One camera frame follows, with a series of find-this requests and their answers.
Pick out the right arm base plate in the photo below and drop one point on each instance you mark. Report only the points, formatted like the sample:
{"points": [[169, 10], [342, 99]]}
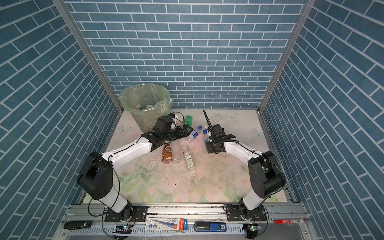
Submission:
{"points": [[237, 213]]}

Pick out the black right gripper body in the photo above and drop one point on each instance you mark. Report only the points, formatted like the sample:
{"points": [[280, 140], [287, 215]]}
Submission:
{"points": [[211, 147]]}

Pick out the orange brown drink bottle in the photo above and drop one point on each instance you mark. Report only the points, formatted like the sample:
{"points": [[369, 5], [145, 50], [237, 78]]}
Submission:
{"points": [[167, 154]]}

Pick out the green plastic bottle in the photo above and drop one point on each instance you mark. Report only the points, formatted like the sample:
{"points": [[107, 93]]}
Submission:
{"points": [[188, 120]]}

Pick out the green lined trash bin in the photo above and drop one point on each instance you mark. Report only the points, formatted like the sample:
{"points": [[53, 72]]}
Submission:
{"points": [[146, 103]]}

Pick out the clear ribbed crushed bottle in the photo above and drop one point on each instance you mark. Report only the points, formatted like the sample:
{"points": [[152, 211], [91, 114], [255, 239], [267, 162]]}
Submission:
{"points": [[215, 119]]}

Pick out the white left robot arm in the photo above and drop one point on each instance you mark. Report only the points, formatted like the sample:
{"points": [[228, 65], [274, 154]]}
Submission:
{"points": [[96, 176]]}

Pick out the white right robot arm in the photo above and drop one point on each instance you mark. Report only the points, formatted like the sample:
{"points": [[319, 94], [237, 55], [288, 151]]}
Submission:
{"points": [[266, 176]]}

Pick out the blue red label bottle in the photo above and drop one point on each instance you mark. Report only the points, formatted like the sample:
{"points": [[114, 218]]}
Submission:
{"points": [[206, 136]]}

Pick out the large clear green cap bottle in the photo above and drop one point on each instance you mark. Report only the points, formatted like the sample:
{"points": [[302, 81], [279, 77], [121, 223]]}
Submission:
{"points": [[141, 108]]}

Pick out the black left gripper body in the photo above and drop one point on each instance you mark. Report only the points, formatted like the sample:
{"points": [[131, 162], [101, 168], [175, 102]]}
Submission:
{"points": [[177, 133]]}

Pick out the red marker pen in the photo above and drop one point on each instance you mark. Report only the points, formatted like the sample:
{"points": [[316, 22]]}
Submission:
{"points": [[297, 221]]}

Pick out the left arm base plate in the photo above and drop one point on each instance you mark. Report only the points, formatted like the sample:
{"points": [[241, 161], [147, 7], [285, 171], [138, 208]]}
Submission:
{"points": [[128, 214]]}

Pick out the blue black device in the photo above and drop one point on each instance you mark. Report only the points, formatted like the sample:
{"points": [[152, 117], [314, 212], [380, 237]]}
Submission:
{"points": [[207, 227]]}

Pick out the clear green label bottle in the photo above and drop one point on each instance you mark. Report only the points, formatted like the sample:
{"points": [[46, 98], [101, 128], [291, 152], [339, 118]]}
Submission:
{"points": [[188, 158]]}

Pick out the black remote control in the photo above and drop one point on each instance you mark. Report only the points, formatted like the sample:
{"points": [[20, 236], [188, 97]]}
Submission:
{"points": [[75, 225]]}

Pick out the frosted clear bottle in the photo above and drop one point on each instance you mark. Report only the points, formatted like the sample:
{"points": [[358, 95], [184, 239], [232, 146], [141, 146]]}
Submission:
{"points": [[176, 155]]}

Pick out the small blue label bottle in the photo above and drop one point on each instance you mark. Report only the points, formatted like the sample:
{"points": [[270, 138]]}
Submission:
{"points": [[194, 134]]}

